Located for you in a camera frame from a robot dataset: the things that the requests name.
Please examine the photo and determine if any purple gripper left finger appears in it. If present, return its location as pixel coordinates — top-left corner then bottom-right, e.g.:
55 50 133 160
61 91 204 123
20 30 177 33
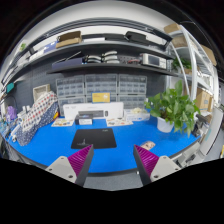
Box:
46 145 94 186

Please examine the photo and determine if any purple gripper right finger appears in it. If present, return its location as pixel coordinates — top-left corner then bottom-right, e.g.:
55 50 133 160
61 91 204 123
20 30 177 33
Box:
133 145 180 185

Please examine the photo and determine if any black mouse pad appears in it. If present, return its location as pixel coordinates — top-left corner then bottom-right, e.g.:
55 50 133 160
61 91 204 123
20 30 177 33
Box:
71 128 117 149

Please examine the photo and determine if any small picture card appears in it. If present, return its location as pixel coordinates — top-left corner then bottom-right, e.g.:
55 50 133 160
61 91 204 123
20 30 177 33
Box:
141 141 155 150

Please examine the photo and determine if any white plant pot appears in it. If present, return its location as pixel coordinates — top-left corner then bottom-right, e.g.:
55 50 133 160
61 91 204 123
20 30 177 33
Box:
157 117 174 133

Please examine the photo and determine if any left picture booklet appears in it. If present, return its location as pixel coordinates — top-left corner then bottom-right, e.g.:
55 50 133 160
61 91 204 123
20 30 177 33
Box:
52 118 74 127

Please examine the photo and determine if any picture booklet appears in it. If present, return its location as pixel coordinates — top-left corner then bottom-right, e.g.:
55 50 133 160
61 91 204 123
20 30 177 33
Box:
106 118 133 127
52 118 74 127

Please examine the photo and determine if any small black white box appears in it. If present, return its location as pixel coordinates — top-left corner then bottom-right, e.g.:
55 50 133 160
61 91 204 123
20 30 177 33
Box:
75 114 93 125

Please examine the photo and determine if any white box right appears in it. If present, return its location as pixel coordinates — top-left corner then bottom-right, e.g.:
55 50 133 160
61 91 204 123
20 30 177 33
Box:
124 108 150 121

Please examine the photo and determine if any white keyboard box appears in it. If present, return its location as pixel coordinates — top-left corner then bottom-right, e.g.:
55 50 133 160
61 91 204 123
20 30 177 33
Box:
63 102 124 119

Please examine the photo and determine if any right picture booklet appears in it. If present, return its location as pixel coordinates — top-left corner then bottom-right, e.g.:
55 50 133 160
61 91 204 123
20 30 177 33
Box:
106 118 133 127

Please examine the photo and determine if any patterned fabric bag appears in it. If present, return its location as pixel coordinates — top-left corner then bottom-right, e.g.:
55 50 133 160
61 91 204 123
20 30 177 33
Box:
16 91 59 146

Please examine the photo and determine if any green potted plant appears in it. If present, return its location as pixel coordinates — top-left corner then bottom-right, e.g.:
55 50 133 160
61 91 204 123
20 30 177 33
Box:
145 80 200 135

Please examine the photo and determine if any yellow label card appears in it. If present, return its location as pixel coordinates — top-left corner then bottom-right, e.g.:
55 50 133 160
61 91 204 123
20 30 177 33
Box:
92 92 110 103

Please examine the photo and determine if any left grey drawer cabinet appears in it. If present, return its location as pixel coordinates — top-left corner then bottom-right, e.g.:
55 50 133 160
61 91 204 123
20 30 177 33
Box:
56 75 84 97

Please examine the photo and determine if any grey drawer cabinet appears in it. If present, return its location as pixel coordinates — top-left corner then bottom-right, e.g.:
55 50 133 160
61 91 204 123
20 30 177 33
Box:
56 75 84 97
118 74 147 94
85 74 117 95

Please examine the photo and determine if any right grey drawer cabinet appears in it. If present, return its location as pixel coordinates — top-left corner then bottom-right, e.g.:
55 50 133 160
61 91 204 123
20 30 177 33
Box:
118 74 147 94

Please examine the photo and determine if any white framed box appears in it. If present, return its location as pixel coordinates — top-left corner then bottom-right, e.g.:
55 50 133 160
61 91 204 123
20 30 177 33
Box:
33 84 50 101

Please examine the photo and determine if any cardboard box on rack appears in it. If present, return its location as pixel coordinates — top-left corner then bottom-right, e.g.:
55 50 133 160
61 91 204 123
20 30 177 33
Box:
196 88 213 111

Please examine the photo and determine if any middle grey drawer cabinet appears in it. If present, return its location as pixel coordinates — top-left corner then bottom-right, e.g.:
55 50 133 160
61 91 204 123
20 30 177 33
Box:
85 74 117 95

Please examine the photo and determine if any lower black shelf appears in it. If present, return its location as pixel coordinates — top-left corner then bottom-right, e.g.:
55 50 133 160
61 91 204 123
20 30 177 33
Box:
47 63 177 77

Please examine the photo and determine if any dark blue flat box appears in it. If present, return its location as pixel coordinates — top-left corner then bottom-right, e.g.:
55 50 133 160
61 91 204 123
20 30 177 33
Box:
52 58 83 69

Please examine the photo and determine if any small plant on rack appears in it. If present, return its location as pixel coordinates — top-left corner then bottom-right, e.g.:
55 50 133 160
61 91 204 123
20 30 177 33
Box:
172 58 192 74

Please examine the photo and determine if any silver instrument on shelf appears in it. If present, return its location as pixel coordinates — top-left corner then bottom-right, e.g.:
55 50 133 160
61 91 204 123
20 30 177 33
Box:
141 53 167 69

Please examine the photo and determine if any white metal rack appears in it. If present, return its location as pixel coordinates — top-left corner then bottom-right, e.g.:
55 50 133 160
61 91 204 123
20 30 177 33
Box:
164 23 220 111

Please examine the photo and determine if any upper black shelf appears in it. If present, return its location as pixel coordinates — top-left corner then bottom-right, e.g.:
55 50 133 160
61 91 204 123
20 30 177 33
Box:
3 41 173 85

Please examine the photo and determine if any cardboard box on shelf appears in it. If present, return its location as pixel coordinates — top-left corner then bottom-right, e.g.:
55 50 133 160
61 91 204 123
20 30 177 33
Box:
56 31 82 48

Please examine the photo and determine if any black case top shelf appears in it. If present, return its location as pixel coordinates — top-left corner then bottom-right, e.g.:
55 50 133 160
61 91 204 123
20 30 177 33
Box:
125 30 172 44

